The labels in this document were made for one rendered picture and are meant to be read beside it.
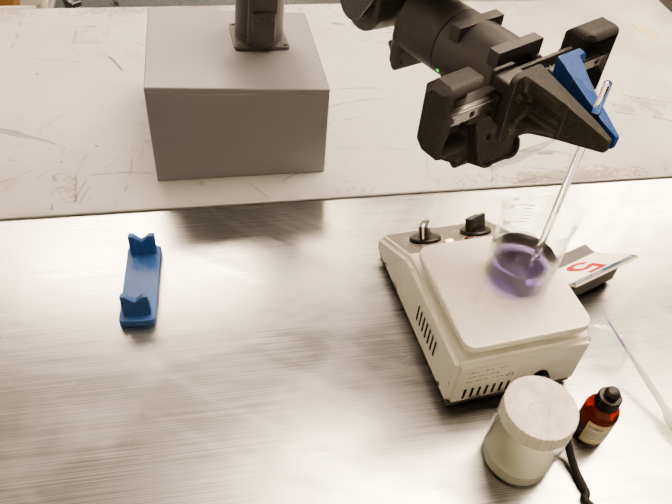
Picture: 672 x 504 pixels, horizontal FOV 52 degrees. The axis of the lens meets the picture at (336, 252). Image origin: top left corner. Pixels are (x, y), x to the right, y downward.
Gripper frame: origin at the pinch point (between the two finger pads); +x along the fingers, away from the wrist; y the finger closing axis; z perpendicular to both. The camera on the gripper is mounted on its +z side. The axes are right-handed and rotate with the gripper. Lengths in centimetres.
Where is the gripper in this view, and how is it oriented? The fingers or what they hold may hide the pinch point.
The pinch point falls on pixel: (573, 119)
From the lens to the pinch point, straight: 53.0
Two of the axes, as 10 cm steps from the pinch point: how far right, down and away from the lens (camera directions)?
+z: -0.7, 6.9, 7.2
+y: -8.0, 3.9, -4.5
